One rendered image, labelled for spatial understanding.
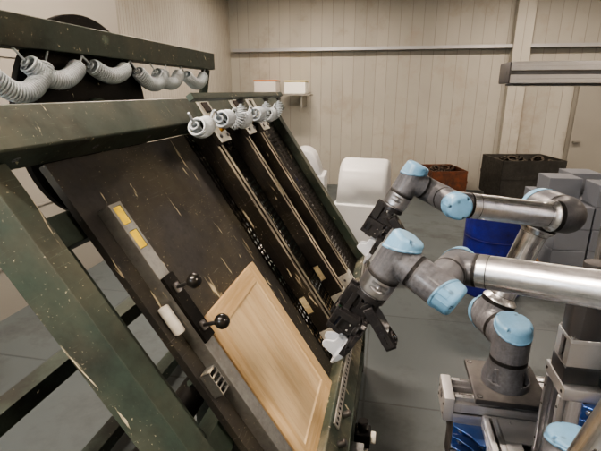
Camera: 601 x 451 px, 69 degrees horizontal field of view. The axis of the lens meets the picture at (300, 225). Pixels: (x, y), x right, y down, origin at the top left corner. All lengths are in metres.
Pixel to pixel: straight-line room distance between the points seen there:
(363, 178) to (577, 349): 3.33
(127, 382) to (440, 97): 8.89
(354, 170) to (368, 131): 5.06
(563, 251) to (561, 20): 5.56
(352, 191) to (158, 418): 3.65
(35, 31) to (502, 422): 1.98
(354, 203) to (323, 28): 5.73
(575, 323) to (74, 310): 1.15
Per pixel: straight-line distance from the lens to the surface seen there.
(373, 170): 4.41
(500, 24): 9.69
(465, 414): 1.68
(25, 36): 1.75
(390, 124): 9.44
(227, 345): 1.29
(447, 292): 0.91
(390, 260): 0.93
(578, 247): 5.42
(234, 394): 1.24
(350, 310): 1.00
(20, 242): 0.99
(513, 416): 1.70
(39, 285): 1.00
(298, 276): 1.80
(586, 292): 0.98
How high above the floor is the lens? 1.97
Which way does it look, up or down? 17 degrees down
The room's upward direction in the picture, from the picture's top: straight up
